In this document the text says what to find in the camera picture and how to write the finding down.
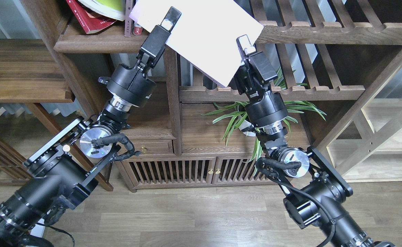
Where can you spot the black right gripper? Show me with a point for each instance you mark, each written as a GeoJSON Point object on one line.
{"type": "Point", "coordinates": [253, 78]}

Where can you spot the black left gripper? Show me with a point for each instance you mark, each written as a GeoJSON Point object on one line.
{"type": "Point", "coordinates": [130, 86]}

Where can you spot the white thick book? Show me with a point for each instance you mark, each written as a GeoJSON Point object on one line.
{"type": "Point", "coordinates": [205, 34]}

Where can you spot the yellow-green cover book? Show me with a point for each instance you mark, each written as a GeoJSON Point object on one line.
{"type": "Point", "coordinates": [114, 9]}

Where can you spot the red cover book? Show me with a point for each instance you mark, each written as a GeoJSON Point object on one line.
{"type": "Point", "coordinates": [90, 21]}

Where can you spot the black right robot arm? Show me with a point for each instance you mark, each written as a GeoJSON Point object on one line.
{"type": "Point", "coordinates": [314, 190]}

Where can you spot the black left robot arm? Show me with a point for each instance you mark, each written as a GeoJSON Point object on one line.
{"type": "Point", "coordinates": [64, 170]}

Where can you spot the light wooden shelf unit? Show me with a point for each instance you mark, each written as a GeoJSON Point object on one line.
{"type": "Point", "coordinates": [366, 145]}

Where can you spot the red white upright book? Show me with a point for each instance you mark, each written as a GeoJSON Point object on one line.
{"type": "Point", "coordinates": [137, 29]}

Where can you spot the dark wooden bookshelf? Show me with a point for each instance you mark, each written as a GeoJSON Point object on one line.
{"type": "Point", "coordinates": [331, 52]}

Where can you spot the green spider plant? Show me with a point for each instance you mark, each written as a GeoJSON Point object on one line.
{"type": "Point", "coordinates": [236, 117]}

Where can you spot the white plant pot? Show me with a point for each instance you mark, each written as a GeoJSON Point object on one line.
{"type": "Point", "coordinates": [247, 128]}

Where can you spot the slatted wooden rack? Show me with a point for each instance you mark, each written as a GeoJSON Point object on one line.
{"type": "Point", "coordinates": [11, 163]}

